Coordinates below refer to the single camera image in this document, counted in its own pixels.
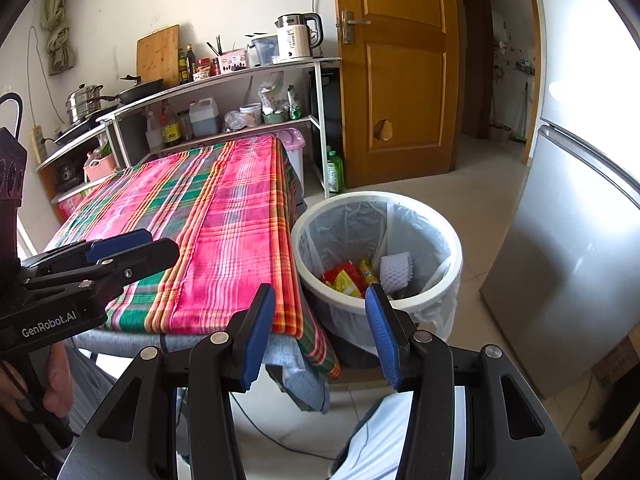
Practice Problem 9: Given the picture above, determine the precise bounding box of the person's left hand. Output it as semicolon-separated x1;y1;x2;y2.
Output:
0;342;73;426

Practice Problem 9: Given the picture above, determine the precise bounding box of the green broom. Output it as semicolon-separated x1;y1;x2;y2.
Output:
512;85;528;143

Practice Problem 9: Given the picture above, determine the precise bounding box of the white spray bottle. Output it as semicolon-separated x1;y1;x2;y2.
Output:
145;110;165;153

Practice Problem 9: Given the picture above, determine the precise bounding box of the clear bin liner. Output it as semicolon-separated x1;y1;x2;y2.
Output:
297;201;453;346

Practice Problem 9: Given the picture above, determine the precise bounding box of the pink utensil box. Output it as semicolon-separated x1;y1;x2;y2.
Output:
220;49;251;75

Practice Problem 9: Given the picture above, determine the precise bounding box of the pink lidded storage box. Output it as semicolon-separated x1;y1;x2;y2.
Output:
275;127;307;191

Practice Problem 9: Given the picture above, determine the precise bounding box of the hanging green cloth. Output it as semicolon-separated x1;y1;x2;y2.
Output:
40;0;77;76

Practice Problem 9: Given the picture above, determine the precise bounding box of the green plastic bottle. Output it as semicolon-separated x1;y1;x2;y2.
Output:
326;146;345;193

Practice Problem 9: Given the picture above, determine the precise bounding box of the red plastic bag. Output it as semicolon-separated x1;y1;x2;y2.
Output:
322;261;368;298

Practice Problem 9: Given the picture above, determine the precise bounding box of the silver refrigerator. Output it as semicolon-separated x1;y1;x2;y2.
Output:
480;0;640;401

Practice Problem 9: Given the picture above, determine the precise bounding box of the bamboo cutting board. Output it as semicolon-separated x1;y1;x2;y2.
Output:
136;24;181;88

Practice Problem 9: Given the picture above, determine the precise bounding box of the pink plastic basket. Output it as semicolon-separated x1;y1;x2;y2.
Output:
83;152;118;181

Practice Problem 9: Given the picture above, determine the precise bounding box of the white electric kettle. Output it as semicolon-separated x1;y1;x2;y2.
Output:
276;12;323;61

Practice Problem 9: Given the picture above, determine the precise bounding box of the white round bin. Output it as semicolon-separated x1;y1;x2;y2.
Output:
290;191;463;356

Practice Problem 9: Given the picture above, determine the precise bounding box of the yellow snack packet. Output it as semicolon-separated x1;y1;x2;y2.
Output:
357;258;381;286

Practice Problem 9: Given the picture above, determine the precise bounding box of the white shelf rack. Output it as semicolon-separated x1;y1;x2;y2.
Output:
35;56;343;200

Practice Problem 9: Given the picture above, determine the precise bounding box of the yellow label sauce bottle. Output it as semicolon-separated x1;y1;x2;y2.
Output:
160;100;182;147

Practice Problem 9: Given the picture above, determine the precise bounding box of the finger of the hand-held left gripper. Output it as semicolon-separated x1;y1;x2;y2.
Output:
20;229;153;281
22;237;180;293

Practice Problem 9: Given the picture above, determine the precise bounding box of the black frying pan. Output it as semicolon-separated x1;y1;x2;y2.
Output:
102;76;165;103

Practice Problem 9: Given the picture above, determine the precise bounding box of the clear plastic pitcher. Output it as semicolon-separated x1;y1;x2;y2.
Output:
250;34;280;67

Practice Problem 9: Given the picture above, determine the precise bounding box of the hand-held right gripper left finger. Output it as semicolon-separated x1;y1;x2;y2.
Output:
57;283;277;480

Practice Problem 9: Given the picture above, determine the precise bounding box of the person's light trouser leg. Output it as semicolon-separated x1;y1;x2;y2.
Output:
65;345;118;436
330;392;481;480

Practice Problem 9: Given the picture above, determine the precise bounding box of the metal door handle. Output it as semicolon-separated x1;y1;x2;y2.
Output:
341;10;372;45

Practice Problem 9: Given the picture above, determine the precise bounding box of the black floor cable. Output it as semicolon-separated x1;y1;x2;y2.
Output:
232;395;346;461

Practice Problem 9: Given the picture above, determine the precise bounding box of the wooden door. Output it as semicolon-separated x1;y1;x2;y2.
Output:
331;0;461;188

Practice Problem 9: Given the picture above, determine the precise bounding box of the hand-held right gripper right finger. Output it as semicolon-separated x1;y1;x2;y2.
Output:
364;283;573;480

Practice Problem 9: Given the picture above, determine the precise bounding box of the steel steamer pot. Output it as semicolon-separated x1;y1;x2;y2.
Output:
65;84;104;123

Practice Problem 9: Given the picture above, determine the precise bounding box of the black appliance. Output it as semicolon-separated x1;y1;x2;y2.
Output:
310;67;343;151

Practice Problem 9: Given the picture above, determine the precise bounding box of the pink patterned box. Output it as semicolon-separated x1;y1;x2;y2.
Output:
52;187;96;223

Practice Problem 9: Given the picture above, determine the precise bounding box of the black gas burner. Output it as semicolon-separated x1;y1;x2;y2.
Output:
54;160;83;191

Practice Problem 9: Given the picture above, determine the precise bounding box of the black induction cooker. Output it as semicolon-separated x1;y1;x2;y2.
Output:
54;122;108;145

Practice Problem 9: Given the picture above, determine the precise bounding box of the white food bag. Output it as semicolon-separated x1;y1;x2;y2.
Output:
257;75;285;113

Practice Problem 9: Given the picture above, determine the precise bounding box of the dark liquid plastic jug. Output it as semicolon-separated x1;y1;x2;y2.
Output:
189;98;221;137

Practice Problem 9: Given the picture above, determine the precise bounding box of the cardboard box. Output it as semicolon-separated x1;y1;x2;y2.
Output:
592;325;640;456

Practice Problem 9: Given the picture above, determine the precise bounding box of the white foam fruit net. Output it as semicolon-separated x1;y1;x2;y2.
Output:
380;252;416;291

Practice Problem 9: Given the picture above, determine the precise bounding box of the wooden door frame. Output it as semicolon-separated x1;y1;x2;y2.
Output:
460;0;543;166

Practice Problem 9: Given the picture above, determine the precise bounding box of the plaid tablecloth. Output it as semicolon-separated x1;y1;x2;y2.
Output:
44;135;342;381

